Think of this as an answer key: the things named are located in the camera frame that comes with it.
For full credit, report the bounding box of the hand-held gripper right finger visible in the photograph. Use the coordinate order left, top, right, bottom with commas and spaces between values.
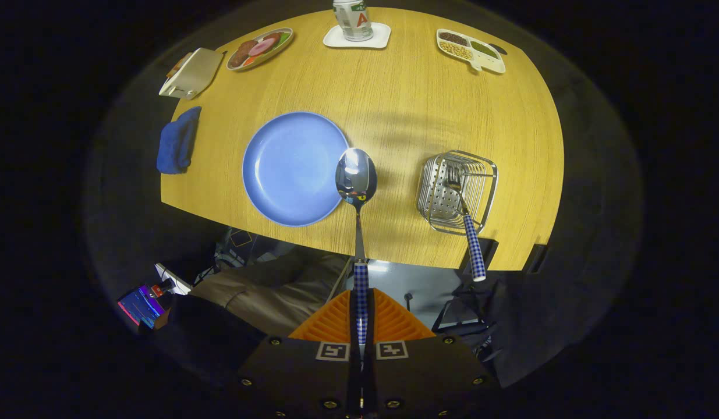
365, 288, 502, 419

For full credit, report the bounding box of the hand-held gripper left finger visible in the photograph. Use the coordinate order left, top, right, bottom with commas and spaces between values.
237, 288, 363, 419

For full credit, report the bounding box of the fork with checked handle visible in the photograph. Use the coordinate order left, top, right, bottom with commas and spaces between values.
447, 166, 487, 282

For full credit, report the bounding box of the spoon with checked handle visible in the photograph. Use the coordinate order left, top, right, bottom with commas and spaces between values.
335, 148, 378, 350

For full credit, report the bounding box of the person's trouser leg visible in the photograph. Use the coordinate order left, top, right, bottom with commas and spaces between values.
190, 250, 351, 338

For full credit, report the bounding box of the black table edge block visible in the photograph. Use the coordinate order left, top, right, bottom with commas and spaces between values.
458, 236, 500, 274
522, 244, 549, 274

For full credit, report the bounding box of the person's dark sleeved arm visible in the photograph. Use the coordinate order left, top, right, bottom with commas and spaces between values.
139, 294, 261, 361

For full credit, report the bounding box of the blue round plate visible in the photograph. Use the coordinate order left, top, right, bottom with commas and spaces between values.
242, 111, 351, 228

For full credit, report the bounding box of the white flat board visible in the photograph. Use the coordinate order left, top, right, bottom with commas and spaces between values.
155, 263, 192, 296

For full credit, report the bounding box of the lit phone screen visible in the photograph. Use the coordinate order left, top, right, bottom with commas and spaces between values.
118, 284, 165, 329

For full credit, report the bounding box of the blue folded towel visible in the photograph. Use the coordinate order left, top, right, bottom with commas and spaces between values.
157, 106, 202, 175

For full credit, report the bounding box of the grey food plate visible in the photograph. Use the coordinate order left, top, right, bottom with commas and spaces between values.
226, 27, 294, 72

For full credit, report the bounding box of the white square coaster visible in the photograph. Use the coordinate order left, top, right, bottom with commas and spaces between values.
323, 22, 392, 49

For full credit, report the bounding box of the white divided bean dish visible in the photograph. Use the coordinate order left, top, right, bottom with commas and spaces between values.
436, 29, 507, 74

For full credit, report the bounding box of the brown meat slab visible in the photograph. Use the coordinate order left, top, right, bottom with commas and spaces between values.
229, 40, 258, 68

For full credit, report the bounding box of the white toaster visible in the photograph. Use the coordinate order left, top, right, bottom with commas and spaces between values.
158, 47, 225, 100

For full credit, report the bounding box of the white green plastic bottle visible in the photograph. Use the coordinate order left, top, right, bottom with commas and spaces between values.
332, 0, 374, 42

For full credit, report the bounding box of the toast slice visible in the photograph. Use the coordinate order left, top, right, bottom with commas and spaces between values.
166, 52, 191, 79

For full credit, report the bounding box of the metal wire rack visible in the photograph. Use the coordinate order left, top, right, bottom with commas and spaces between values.
416, 150, 499, 236

